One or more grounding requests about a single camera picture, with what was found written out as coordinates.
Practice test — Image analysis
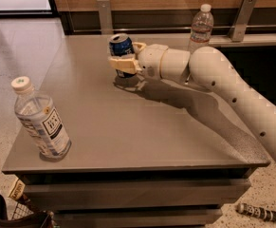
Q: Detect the right metal wall bracket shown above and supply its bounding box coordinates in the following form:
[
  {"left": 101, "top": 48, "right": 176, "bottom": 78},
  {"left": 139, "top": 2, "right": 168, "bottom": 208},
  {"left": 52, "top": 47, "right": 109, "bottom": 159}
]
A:
[{"left": 229, "top": 0, "right": 257, "bottom": 43}]

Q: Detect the brown snack packet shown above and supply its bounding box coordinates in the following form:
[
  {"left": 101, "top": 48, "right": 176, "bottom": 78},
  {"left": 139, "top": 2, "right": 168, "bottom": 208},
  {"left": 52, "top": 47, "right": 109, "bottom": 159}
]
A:
[{"left": 9, "top": 179, "right": 26, "bottom": 200}]

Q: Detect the labelled water bottle white cap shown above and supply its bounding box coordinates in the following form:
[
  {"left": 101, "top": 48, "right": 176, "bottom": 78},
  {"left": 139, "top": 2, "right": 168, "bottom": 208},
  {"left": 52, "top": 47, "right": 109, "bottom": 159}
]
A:
[{"left": 11, "top": 76, "right": 71, "bottom": 160}]

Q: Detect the blue pepsi can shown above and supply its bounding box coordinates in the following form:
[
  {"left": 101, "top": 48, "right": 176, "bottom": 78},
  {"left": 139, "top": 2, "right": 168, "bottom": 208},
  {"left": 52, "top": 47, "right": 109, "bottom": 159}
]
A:
[{"left": 109, "top": 33, "right": 136, "bottom": 78}]

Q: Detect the metal wall bracket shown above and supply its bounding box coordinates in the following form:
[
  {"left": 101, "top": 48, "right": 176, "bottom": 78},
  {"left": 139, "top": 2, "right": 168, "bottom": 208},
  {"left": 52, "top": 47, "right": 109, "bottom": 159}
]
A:
[
  {"left": 229, "top": 0, "right": 257, "bottom": 43},
  {"left": 97, "top": 0, "right": 114, "bottom": 34}
]

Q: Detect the black white striped stick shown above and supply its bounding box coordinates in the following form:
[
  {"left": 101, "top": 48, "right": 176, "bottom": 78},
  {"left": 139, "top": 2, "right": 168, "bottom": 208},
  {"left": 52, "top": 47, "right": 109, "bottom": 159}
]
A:
[{"left": 236, "top": 203, "right": 276, "bottom": 223}]

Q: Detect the clear plastic water bottle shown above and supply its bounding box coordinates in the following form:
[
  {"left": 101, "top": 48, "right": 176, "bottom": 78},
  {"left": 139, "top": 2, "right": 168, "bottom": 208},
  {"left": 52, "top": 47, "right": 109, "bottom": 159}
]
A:
[{"left": 188, "top": 4, "right": 214, "bottom": 53}]

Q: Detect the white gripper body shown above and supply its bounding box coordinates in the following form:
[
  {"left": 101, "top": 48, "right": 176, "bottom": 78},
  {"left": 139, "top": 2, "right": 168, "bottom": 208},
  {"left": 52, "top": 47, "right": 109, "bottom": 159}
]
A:
[{"left": 138, "top": 44, "right": 169, "bottom": 80}]

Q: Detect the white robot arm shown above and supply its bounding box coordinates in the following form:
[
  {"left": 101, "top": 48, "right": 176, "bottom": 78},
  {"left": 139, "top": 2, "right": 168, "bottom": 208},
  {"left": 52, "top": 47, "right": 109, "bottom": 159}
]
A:
[{"left": 108, "top": 43, "right": 276, "bottom": 162}]

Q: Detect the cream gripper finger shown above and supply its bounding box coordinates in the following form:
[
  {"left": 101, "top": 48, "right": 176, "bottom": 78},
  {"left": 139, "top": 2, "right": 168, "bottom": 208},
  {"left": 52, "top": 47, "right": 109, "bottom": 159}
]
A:
[
  {"left": 108, "top": 55, "right": 141, "bottom": 74},
  {"left": 132, "top": 42, "right": 146, "bottom": 55}
]

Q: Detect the wire basket with black rim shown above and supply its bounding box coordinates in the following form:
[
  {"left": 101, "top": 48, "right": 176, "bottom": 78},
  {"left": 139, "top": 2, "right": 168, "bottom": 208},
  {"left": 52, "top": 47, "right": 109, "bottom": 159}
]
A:
[{"left": 0, "top": 194, "right": 54, "bottom": 228}]

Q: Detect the left metal wall bracket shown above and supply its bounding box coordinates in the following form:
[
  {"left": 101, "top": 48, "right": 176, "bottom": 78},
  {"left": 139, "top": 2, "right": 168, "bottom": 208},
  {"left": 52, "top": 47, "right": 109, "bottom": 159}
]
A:
[{"left": 97, "top": 0, "right": 114, "bottom": 34}]

